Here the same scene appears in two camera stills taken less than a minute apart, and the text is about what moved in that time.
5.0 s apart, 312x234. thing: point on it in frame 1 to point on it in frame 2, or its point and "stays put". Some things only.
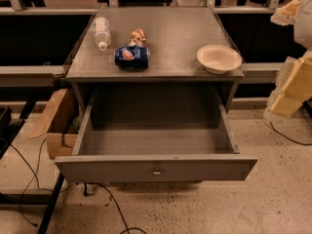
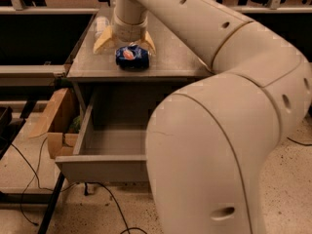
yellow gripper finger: (286, 14) to (123, 31)
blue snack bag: (132, 58) stays put
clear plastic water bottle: (101, 32) stays put
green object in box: (75, 124) stays put
